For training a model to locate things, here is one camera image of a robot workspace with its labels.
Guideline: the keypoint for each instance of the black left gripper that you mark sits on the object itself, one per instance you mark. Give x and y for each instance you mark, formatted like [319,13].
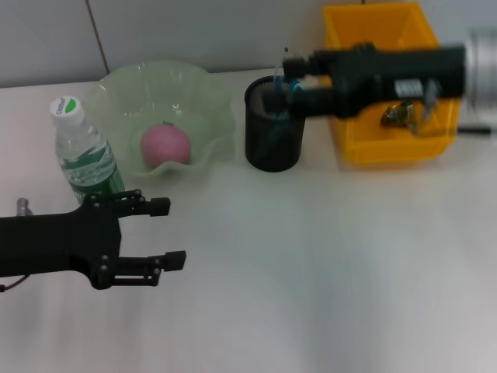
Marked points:
[58,242]

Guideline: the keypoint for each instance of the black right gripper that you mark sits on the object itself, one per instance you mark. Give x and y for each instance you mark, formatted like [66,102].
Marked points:
[388,74]

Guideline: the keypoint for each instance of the blue scissors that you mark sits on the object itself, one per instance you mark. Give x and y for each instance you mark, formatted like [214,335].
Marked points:
[280,120]

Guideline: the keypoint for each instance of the green plastic wrapper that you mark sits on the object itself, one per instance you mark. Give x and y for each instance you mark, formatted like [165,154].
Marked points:
[396,114]

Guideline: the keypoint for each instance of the clear green-label water bottle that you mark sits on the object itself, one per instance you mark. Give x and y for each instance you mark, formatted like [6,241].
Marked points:
[85,155]

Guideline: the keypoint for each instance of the black mesh pen holder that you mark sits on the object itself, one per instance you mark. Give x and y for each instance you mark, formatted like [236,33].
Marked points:
[272,151]

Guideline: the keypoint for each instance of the green glass fruit bowl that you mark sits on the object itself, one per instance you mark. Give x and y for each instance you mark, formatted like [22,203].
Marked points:
[174,93]

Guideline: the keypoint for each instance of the yellow plastic bin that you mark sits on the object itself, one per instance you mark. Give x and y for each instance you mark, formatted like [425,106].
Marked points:
[388,151]

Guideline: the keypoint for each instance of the silver cylindrical wrist stub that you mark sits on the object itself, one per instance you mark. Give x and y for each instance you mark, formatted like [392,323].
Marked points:
[24,207]

